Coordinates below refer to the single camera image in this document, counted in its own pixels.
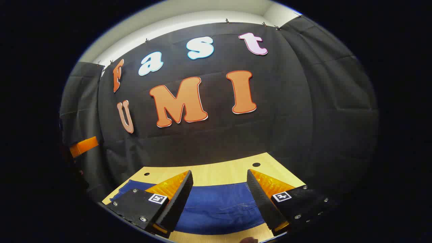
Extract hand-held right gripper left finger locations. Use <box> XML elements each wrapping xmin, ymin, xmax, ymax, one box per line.
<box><xmin>98</xmin><ymin>170</ymin><xmax>194</xmax><ymax>239</ymax></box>

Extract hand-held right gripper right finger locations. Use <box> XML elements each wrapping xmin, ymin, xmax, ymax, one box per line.
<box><xmin>246</xmin><ymin>169</ymin><xmax>339</xmax><ymax>237</ymax></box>

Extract blue denim jeans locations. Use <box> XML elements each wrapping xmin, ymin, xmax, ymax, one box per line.
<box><xmin>110</xmin><ymin>180</ymin><xmax>267</xmax><ymax>236</ymax></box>

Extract black backdrop cloth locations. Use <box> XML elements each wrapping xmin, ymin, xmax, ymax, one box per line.
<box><xmin>59</xmin><ymin>15</ymin><xmax>380</xmax><ymax>203</ymax></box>

